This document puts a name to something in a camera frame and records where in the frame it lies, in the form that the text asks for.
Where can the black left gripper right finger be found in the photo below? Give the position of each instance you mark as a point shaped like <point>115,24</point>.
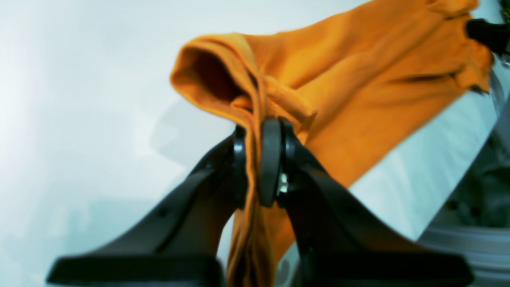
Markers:
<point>341,243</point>

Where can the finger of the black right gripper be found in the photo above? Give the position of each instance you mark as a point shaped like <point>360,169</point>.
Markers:
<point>495,36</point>

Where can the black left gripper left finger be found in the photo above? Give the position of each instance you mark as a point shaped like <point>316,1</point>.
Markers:
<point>176,243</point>

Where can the orange T-shirt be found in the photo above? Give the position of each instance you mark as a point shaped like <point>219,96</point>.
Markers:
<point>353,85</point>

